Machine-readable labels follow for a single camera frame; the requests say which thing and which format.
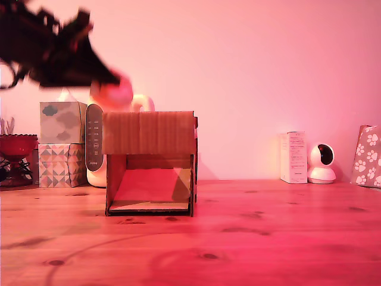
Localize yellow and white footbag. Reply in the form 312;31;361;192
90;74;134;108

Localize cardboard dice tower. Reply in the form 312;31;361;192
102;111;199;217

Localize white paper tissue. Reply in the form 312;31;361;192
56;88;79;103

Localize cloud print tissue box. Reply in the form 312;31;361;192
39;101;89;144

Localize cream electric kettle appliance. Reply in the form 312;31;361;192
85;94;156;188

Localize pale striped stalks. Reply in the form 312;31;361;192
0;116;16;135

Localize red glass footed bowl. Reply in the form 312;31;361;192
0;133;39;188

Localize triangle pattern tissue box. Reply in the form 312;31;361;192
38;143;87;188

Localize small dark grey box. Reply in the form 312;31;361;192
32;148;40;185

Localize white printed carton box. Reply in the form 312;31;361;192
279;131;309;184

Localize paw print bag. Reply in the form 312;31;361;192
350;125;381;188

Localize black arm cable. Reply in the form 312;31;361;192
0;58;27;90

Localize thin black cable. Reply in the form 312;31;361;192
0;157;34;183

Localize small white round camera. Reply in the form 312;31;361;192
307;143;337;184

